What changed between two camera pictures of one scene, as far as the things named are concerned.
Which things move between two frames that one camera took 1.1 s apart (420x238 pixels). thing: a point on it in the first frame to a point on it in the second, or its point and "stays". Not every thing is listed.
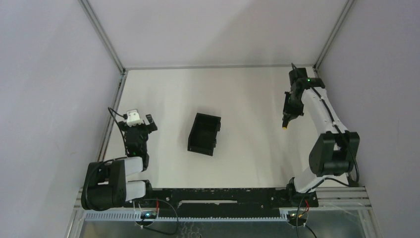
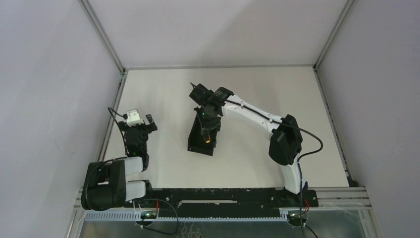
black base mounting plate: (225, 200) stays
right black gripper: (290, 113) to (207, 125)
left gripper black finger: (152, 126) stays
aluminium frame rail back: (140, 67) stays
